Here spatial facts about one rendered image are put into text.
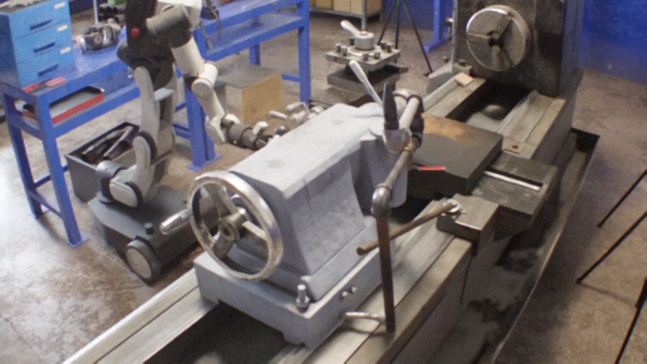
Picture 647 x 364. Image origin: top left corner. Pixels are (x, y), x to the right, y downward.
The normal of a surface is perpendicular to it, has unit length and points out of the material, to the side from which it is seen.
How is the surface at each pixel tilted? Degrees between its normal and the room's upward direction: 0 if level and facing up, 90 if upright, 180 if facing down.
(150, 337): 0
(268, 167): 0
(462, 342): 0
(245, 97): 90
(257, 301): 90
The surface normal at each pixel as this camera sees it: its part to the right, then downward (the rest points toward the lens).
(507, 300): -0.02, -0.88
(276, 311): -0.57, 0.40
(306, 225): 0.79, 0.04
